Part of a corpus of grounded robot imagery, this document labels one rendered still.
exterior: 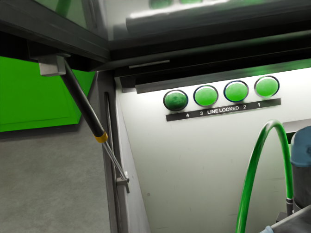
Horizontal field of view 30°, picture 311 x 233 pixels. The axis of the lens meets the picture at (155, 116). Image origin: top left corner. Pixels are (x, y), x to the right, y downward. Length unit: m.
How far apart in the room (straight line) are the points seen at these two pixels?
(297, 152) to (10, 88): 2.99
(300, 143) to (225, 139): 0.42
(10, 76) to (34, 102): 0.22
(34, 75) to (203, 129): 2.47
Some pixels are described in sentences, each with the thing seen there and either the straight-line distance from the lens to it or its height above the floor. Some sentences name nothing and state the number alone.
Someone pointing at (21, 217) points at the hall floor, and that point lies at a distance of 3.24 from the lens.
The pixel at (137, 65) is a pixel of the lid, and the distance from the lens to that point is 1.14.
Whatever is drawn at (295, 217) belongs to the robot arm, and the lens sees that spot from 0.73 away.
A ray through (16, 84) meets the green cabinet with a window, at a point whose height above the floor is 0.41.
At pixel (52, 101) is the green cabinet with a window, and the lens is 3.65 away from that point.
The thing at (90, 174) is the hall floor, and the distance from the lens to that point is 3.37.
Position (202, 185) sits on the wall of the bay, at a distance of 1.28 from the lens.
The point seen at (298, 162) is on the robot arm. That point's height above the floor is 1.46.
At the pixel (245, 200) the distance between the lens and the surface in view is 0.86.
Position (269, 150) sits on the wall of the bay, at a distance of 1.25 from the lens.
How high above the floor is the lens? 1.96
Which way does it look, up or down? 32 degrees down
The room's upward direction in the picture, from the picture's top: 11 degrees counter-clockwise
